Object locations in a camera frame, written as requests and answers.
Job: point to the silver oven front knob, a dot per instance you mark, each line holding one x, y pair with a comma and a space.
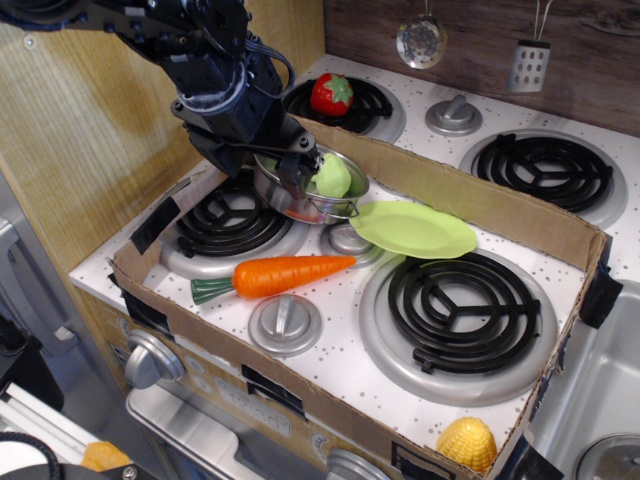
150, 361

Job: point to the silver stove knob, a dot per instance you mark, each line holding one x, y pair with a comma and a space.
285, 325
342, 239
454, 118

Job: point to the small silver metal pan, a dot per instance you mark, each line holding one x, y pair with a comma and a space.
314, 208

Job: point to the silver oven door handle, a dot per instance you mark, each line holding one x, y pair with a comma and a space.
209, 443

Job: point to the red toy strawberry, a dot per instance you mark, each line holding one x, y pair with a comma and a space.
332, 95

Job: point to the yellow toy corn cob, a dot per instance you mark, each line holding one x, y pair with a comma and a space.
469, 442

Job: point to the back right black burner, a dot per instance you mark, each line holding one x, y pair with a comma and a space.
556, 170

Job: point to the light green toy broccoli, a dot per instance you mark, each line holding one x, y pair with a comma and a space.
333, 179

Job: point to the silver oven knob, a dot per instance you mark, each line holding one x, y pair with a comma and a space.
346, 465
150, 361

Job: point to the front right black burner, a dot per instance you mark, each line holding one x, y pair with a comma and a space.
470, 315

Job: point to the silver toy sink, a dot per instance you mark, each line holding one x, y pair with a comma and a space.
587, 426

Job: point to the front left black burner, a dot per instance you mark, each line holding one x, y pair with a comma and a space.
231, 220

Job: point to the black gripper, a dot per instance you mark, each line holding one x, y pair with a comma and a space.
233, 117

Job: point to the orange object bottom left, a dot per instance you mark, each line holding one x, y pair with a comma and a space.
101, 456

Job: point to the brown cardboard fence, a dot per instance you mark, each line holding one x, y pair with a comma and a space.
533, 224

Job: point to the back silver stove knob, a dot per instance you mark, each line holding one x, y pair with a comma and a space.
454, 118

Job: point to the hanging silver grater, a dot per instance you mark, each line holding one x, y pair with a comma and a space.
531, 57

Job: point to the light green plastic plate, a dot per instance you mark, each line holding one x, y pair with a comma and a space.
413, 230

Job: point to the orange toy carrot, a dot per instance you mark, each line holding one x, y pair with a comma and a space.
260, 278

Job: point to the middle silver stove knob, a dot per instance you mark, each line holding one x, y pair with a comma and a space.
342, 239

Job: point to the hanging silver strainer ladle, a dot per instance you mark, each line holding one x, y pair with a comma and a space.
421, 40

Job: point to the front silver stove knob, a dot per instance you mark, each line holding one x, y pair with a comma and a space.
285, 325

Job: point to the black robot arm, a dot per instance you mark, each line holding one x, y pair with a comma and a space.
181, 37

